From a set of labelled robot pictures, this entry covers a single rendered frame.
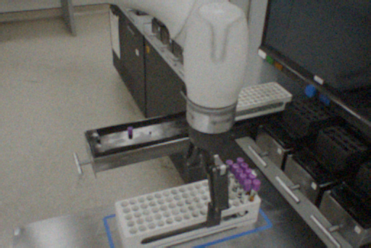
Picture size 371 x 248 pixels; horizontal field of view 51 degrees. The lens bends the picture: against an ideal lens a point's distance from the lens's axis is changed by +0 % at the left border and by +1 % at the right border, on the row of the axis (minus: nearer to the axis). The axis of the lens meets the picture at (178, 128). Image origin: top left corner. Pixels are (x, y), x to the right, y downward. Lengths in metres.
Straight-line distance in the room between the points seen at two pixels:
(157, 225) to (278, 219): 0.28
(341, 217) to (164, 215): 0.44
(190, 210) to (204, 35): 0.38
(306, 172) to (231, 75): 0.52
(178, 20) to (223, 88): 0.18
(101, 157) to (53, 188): 1.16
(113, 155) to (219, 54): 0.56
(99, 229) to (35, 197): 1.33
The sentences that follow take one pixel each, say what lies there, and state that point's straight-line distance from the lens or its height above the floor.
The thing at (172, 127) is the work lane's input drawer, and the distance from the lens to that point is 1.17.
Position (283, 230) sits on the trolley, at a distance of 0.89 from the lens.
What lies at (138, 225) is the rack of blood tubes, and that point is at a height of 0.88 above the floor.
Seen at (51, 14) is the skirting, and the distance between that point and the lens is 4.62.
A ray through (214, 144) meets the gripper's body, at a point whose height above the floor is 1.05.
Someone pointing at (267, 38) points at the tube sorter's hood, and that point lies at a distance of 1.24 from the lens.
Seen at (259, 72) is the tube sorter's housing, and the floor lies 0.89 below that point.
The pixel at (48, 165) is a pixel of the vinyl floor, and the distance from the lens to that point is 2.35.
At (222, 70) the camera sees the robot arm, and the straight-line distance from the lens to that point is 0.60.
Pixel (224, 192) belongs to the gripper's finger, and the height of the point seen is 0.97.
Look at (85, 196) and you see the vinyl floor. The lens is 2.12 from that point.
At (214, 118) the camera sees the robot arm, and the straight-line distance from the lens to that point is 0.65.
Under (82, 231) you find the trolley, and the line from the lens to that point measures 0.87.
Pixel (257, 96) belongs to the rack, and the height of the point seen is 0.86.
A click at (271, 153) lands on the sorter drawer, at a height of 0.76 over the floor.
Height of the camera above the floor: 1.47
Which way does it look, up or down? 35 degrees down
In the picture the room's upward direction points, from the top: 2 degrees clockwise
